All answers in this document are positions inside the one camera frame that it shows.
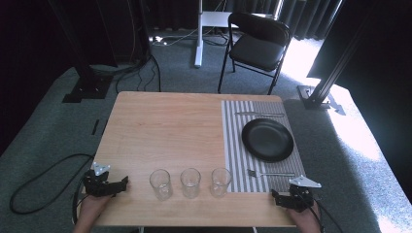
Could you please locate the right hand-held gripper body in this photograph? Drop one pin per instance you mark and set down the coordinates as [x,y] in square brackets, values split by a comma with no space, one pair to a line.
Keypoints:
[302,194]

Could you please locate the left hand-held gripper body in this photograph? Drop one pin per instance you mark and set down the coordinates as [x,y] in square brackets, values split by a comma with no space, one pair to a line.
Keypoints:
[96,185]

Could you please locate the person's left hand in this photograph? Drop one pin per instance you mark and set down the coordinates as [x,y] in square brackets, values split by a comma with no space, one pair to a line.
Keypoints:
[93,204]

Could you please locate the person's right hand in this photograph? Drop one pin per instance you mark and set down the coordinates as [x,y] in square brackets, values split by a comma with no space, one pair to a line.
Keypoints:
[303,220]

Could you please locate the silver fork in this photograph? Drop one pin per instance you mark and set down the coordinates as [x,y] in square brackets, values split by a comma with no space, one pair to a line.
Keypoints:
[272,174]

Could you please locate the clear drinking glass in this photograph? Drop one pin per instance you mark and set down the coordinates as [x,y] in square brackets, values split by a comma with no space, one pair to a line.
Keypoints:
[221,182]
[161,184]
[190,183]

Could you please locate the black round plate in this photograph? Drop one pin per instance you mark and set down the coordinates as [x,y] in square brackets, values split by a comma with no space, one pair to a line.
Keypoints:
[267,139]

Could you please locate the black floor strip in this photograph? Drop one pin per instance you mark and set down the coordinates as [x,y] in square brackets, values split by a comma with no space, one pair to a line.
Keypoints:
[95,126]

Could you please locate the grey striped placemat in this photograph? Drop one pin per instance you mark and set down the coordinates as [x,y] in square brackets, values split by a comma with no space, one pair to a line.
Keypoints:
[233,145]

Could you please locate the silver knife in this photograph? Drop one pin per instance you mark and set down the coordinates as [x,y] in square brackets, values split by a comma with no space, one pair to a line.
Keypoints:
[259,114]

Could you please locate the black slanted metal stand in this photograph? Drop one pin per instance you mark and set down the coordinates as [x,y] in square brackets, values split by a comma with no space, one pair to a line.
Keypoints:
[327,77]

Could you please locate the black folding chair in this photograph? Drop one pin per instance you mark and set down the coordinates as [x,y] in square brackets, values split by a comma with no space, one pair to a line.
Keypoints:
[260,51]

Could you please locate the white metal stand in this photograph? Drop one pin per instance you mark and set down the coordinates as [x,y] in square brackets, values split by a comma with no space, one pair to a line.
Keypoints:
[199,39]

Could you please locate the dark curtain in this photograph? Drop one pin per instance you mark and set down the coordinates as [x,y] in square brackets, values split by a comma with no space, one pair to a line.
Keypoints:
[301,16]

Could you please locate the black stand with base plate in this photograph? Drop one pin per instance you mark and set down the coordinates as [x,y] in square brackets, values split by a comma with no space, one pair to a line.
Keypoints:
[87,87]

